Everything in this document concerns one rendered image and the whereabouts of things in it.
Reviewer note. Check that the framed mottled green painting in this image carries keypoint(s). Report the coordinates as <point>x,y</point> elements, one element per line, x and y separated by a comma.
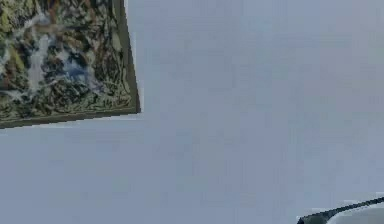
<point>63,60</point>

